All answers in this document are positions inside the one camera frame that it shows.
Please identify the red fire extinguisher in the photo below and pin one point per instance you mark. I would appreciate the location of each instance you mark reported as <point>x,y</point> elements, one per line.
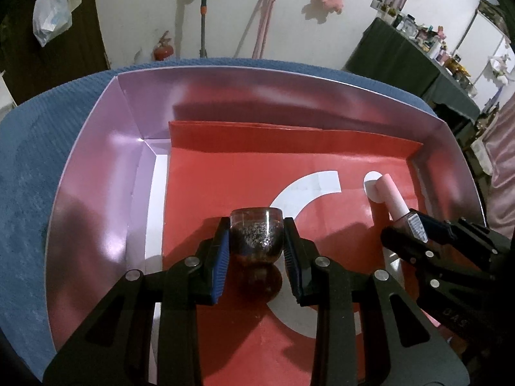
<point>163,49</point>

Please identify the blue table cloth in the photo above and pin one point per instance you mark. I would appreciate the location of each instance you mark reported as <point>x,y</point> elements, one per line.
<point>36,140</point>

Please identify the dark green covered side table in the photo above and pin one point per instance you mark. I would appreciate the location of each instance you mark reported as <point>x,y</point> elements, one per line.
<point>386,55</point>

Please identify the pink curtain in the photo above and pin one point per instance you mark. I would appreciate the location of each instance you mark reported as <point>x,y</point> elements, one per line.
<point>499,141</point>

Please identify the pink nail polish bottle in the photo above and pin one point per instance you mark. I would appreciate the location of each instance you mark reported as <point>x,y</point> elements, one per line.
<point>403,218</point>

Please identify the white cabinet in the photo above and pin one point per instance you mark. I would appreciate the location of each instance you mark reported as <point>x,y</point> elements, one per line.
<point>485,52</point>

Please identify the white plastic bag hanging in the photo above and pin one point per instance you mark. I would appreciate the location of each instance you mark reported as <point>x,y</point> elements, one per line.
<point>50,19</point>

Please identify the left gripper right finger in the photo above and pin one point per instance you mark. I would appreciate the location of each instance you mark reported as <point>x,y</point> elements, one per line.
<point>369,331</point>

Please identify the purple cardboard box tray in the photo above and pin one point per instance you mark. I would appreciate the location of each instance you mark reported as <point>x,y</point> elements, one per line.
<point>108,214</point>

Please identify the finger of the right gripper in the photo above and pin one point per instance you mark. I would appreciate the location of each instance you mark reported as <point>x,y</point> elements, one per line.
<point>468,238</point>
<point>450,293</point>

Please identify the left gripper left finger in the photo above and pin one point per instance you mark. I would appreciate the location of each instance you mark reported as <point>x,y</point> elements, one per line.
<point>112,344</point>

